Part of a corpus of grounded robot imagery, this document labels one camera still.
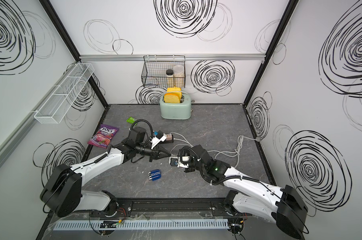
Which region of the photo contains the green candy packet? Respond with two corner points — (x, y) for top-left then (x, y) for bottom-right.
(127, 117), (137, 124)

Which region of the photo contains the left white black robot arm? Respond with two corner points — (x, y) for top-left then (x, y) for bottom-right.
(40, 120), (174, 218)

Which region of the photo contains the mint green toaster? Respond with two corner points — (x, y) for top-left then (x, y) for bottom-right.
(160, 91), (192, 120)

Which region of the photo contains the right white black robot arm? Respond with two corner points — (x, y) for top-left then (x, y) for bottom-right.
(169, 145), (309, 240)

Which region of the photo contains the yellow sponge front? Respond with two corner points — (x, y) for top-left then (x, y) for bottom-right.
(164, 93), (182, 104)

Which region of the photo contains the purple Fox's candy bag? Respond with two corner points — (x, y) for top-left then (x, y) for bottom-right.
(88, 124), (120, 149)

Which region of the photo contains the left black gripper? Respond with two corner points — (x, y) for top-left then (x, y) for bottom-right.
(136, 144), (171, 163)

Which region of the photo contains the black lid spice jar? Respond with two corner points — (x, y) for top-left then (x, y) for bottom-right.
(166, 69), (175, 88)

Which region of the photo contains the black wire basket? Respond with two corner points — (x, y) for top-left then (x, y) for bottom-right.
(141, 55), (186, 88)

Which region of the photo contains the yellow sponge back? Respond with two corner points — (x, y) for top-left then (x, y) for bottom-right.
(167, 88), (182, 99)

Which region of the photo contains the yellow sponge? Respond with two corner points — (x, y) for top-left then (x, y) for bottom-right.
(164, 93), (182, 104)
(167, 88), (182, 99)

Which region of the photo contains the pink USB charger adapter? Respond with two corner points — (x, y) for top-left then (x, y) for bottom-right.
(165, 134), (174, 143)

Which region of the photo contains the blue electric shaver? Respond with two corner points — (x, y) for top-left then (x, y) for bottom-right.
(148, 170), (162, 181)

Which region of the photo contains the white slotted cable duct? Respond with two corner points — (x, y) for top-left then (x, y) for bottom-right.
(53, 219), (229, 232)

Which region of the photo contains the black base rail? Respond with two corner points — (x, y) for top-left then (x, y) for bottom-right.
(48, 197), (292, 217)

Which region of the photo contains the white wire wall shelf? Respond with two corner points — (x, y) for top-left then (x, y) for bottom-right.
(34, 63), (94, 124)

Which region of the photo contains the white power strip cord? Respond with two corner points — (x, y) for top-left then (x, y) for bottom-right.
(207, 134), (261, 169)

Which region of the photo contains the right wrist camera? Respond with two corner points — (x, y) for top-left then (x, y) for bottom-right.
(178, 156), (190, 169)

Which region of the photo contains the white lid clear jar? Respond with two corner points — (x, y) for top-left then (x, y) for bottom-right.
(173, 65), (185, 88)

